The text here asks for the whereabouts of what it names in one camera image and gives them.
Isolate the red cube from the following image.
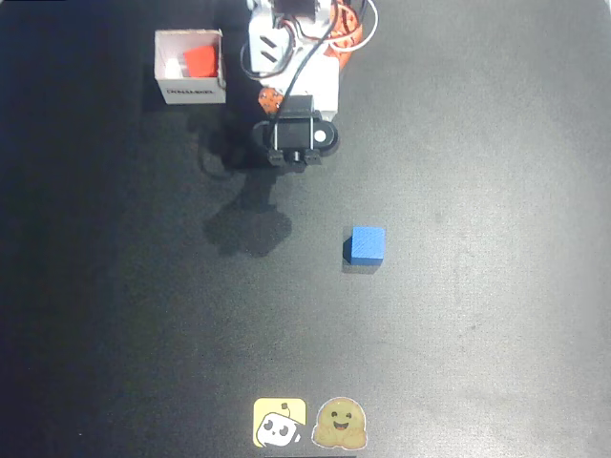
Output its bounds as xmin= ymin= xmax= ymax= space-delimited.
xmin=182 ymin=44 xmax=216 ymax=78

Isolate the white cardboard box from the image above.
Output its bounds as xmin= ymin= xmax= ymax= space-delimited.
xmin=153 ymin=29 xmax=228 ymax=107

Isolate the blue cube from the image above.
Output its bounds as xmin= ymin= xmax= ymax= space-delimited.
xmin=343 ymin=225 xmax=387 ymax=266

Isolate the yellow robot face sticker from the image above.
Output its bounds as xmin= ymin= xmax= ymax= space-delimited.
xmin=252 ymin=397 xmax=308 ymax=449

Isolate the hugging face emoji sticker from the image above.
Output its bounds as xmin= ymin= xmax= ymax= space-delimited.
xmin=311 ymin=396 xmax=369 ymax=451

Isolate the black gripper camera with mount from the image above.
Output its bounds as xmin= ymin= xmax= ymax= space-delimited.
xmin=252 ymin=94 xmax=342 ymax=169

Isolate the white cable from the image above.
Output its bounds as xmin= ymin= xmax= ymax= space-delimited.
xmin=326 ymin=0 xmax=380 ymax=52

